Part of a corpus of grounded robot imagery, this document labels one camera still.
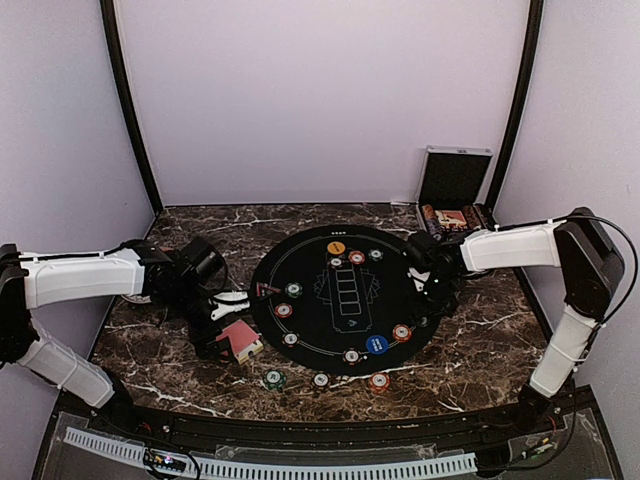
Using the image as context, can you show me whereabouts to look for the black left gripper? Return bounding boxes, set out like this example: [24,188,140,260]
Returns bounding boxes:
[160,278,234,361]

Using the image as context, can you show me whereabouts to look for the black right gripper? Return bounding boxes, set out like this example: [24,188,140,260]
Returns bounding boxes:
[404,272,461,324]

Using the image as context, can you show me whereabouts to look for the green chips mat edge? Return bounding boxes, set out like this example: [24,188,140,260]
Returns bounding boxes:
[415,316,430,328]

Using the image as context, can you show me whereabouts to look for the green chips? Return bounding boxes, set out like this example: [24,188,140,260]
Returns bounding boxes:
[285,282,303,298]
[368,249,384,262]

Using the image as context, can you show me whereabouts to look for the red 5 chips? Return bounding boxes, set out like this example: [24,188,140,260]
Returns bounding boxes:
[392,324,412,343]
[274,303,293,319]
[348,250,366,265]

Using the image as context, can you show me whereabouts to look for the red back card deck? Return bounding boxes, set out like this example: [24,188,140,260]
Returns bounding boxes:
[216,320,262,364]

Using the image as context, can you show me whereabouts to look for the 100 chips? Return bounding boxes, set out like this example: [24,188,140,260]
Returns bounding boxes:
[328,257,343,269]
[343,349,361,366]

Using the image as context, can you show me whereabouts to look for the orange big blind button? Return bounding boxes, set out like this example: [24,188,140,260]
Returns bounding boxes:
[327,241,346,255]

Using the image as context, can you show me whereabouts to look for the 100 chips mat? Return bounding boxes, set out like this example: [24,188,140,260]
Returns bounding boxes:
[282,332,299,347]

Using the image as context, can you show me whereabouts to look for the red 5 chip stack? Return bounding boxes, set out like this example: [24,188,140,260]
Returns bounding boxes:
[368,372,391,394]

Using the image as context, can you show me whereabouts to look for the green chip stack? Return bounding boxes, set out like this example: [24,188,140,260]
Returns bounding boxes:
[263,370,287,390]

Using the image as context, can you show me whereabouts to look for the black orange 100 chip stack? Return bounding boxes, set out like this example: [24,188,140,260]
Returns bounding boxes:
[312,372,331,389]

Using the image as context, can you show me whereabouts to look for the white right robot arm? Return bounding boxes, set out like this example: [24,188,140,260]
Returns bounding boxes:
[403,207,625,434]

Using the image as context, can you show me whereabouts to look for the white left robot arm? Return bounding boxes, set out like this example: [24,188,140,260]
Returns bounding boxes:
[1,237,250,436]

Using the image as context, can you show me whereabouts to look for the purple 500 chip roll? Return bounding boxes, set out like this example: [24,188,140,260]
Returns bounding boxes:
[424,218,443,241]

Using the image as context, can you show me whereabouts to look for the boxed card deck in case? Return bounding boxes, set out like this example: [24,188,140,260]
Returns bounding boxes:
[435,210,468,232]

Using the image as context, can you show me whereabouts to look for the wrapped brown 100 chip roll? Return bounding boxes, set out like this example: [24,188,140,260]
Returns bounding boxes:
[462,205,484,230]

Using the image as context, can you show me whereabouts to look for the floral ceramic plate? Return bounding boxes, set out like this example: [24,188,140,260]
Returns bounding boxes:
[121,295,152,305]

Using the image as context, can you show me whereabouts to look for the triangular all in marker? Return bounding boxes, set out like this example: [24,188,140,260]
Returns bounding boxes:
[255,282,281,301]

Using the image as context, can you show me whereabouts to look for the aluminium poker case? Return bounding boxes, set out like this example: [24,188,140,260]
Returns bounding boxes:
[416,146,493,231]

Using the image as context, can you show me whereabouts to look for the yellow card box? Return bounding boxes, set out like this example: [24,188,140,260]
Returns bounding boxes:
[234,340,264,364]

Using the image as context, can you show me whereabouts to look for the blue small blind button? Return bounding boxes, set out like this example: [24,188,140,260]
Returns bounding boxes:
[365,335,389,355]

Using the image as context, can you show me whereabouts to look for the round black poker mat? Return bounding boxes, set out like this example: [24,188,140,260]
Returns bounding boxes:
[248,225,440,376]

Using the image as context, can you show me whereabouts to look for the white cable duct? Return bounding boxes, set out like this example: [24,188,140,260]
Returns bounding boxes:
[63,427,478,479]

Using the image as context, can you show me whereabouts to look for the black front table rail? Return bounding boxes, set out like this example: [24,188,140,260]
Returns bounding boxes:
[45,387,606,453]

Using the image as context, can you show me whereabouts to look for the black frame post left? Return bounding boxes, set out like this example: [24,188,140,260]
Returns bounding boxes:
[99,0,164,216]

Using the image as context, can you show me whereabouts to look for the black frame post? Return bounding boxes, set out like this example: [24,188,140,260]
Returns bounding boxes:
[99,0,164,216]
[485,0,545,212]

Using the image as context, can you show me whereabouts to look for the black frame post right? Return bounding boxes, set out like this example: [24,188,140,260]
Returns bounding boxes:
[485,0,545,212]

